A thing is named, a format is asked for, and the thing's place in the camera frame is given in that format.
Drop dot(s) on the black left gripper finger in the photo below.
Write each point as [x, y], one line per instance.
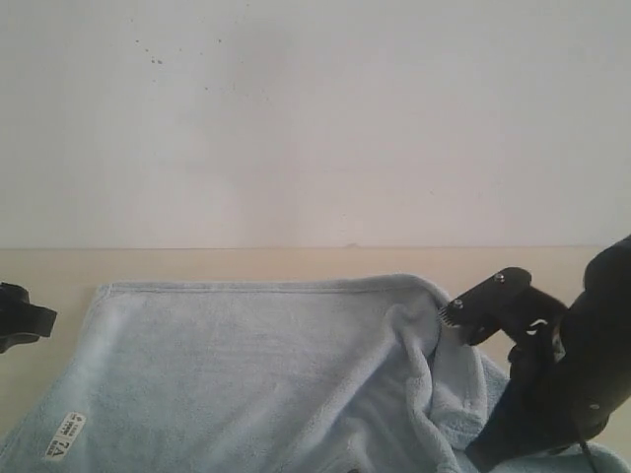
[21, 321]

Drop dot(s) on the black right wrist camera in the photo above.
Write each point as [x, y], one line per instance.
[505, 302]

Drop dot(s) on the white towel care label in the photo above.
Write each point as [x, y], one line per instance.
[64, 437]

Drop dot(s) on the light blue terry towel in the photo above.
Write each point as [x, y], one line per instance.
[333, 376]

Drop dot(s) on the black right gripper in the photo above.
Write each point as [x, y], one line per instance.
[563, 389]

